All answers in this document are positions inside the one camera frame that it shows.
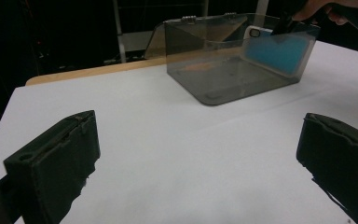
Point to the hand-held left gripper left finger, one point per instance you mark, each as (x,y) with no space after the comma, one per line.
(52,161)

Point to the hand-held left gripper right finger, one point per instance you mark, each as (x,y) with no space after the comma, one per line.
(341,155)

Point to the light blue phone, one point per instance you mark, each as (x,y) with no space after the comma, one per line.
(276,53)

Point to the transparent grey plastic box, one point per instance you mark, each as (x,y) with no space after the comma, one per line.
(217,77)

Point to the white table sheet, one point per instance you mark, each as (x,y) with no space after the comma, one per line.
(183,140)

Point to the grey shelf board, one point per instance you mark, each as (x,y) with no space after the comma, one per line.
(136,42)

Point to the white stand post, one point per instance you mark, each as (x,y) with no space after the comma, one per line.
(261,7)

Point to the metal stand post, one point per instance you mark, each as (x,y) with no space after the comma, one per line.
(120,34)

